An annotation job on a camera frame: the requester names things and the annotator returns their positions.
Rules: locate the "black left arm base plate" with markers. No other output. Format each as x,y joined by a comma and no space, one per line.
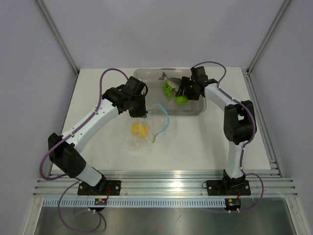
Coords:
111,187

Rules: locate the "left small circuit board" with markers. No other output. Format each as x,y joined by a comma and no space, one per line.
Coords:
100,201

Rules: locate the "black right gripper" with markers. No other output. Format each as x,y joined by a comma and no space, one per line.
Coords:
185,82

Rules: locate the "white slotted cable duct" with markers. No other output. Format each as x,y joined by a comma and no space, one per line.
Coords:
137,203

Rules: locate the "yellow toy lemon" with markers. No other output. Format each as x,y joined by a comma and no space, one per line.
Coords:
139,129

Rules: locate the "left aluminium frame post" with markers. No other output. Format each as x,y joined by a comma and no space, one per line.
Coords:
57,35

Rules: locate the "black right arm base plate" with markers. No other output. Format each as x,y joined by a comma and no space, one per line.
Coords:
216,188

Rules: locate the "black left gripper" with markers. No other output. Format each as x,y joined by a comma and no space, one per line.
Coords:
142,113

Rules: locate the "aluminium frame post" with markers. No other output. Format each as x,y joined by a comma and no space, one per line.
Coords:
57,35
269,34

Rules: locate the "clear zip top bag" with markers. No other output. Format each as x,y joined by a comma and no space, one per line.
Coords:
157,121

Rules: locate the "right aluminium frame post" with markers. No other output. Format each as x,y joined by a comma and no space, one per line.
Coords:
269,34

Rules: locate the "clear grey plastic tray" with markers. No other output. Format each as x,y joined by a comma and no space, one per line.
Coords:
155,93

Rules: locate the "small circuit board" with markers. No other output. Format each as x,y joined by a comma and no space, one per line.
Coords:
233,203
100,201

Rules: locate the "aluminium mounting rail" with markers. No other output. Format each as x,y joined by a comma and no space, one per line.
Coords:
190,184

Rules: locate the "grey toy fish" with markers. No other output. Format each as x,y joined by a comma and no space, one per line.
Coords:
171,81

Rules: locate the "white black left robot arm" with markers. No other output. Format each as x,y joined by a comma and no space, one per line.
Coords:
65,149

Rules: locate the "right small circuit board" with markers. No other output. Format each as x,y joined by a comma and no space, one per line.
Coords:
233,203

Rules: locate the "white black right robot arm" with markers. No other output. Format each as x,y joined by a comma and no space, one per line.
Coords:
239,129

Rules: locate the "green toy grapes bunch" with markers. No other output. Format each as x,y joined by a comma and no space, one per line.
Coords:
167,90

